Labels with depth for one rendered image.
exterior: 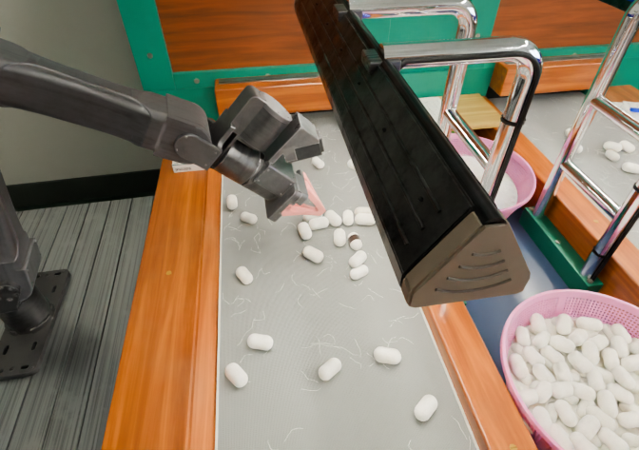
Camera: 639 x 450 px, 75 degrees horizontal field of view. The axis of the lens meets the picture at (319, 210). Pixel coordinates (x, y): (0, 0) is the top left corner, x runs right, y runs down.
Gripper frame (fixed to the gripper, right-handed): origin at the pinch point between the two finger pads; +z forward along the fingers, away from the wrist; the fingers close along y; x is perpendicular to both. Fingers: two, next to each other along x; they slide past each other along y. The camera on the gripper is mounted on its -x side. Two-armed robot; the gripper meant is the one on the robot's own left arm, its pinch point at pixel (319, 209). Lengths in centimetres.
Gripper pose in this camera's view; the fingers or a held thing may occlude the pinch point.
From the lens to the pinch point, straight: 69.0
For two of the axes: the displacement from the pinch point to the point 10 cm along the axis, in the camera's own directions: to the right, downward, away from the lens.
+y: -1.8, -6.6, 7.3
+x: -6.8, 6.2, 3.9
